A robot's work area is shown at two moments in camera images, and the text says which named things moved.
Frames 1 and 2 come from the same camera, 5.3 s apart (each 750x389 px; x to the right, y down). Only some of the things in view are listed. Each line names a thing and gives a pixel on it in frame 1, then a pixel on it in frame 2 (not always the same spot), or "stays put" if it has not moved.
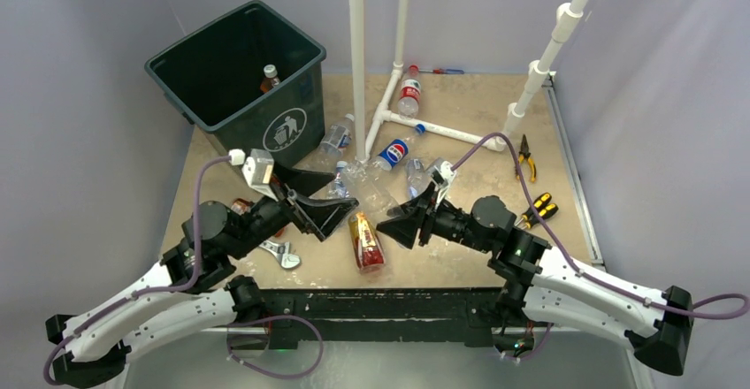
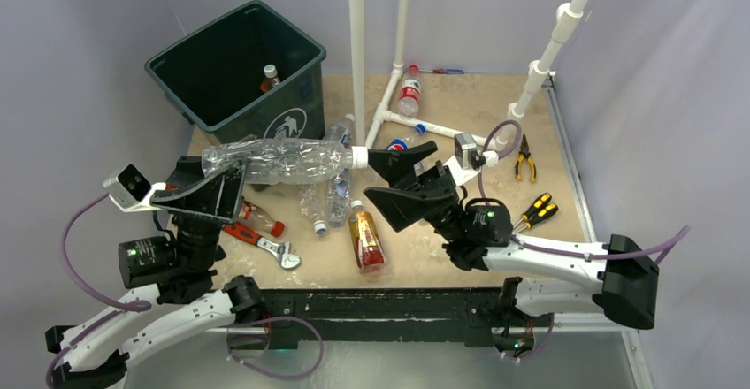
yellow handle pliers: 524,153 stays put
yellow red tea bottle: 368,246 stays put
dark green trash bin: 251,80 stays put
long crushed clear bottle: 370,187 → 284,161
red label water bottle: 409,101 stays put
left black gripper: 323,217 → 218,196
